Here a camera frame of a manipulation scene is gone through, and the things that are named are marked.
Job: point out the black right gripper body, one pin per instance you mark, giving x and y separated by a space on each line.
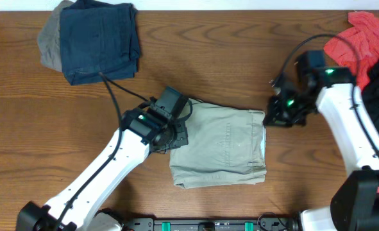
275 116

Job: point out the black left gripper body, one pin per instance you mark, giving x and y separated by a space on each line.
179 135

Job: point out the khaki shorts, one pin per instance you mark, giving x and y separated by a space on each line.
226 147

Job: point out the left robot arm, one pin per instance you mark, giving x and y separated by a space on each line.
155 125

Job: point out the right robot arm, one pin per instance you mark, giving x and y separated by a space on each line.
331 92

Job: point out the red garment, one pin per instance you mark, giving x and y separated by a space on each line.
364 36

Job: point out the folded dark blue garment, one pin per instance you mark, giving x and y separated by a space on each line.
97 37

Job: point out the folded grey garment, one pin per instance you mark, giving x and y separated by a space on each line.
48 39

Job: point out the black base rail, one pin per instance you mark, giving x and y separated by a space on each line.
270 223

